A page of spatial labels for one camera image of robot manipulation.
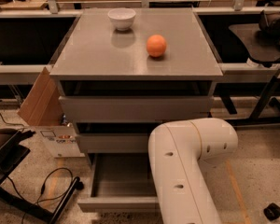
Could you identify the grey drawer cabinet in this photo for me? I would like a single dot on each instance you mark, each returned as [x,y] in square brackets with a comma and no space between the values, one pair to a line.
[100,61]

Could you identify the brown cardboard box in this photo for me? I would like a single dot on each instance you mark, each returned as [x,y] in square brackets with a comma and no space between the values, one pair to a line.
[42,110]

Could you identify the grey top drawer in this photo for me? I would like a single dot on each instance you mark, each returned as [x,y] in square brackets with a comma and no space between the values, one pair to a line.
[134,109]

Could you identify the grey bottom drawer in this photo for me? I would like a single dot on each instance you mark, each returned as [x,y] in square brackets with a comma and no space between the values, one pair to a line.
[120,182]

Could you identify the black table leg stand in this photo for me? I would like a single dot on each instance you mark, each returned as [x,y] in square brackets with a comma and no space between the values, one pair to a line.
[266,98]

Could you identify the black cart frame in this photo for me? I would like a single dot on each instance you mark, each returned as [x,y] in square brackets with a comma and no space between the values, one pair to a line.
[11,155]

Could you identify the black caster wheel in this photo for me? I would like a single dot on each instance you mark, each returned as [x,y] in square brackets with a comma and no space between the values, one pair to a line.
[272,211]

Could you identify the black office chair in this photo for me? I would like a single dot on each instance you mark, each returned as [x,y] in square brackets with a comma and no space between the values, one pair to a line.
[262,39]

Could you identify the white ceramic bowl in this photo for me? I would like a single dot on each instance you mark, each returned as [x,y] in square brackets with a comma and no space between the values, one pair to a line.
[121,18]

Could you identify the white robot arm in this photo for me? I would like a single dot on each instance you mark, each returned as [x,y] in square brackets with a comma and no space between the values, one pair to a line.
[177,151]

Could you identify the orange ball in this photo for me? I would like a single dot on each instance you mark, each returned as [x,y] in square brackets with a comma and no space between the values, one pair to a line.
[156,46]

